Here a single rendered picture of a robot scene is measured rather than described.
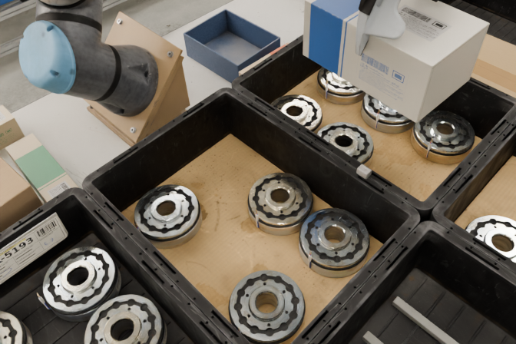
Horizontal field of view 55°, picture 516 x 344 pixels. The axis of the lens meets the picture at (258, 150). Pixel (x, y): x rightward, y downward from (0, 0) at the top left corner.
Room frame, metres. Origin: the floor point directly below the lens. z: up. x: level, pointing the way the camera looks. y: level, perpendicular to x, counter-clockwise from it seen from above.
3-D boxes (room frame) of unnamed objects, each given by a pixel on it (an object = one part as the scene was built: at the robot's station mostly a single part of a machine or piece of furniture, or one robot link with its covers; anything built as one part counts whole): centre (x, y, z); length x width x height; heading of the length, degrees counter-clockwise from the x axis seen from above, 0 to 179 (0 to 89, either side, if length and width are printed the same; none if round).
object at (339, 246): (0.39, -0.11, 0.86); 0.05 x 0.05 x 0.01
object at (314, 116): (0.65, -0.07, 0.86); 0.10 x 0.10 x 0.01
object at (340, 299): (0.41, 0.02, 0.92); 0.40 x 0.30 x 0.02; 42
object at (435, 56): (0.55, -0.18, 1.09); 0.20 x 0.12 x 0.09; 40
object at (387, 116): (0.67, -0.25, 0.86); 0.10 x 0.10 x 0.01
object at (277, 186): (0.46, -0.03, 0.86); 0.05 x 0.05 x 0.01
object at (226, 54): (1.04, 0.05, 0.74); 0.20 x 0.15 x 0.07; 43
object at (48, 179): (0.63, 0.42, 0.73); 0.24 x 0.06 x 0.06; 40
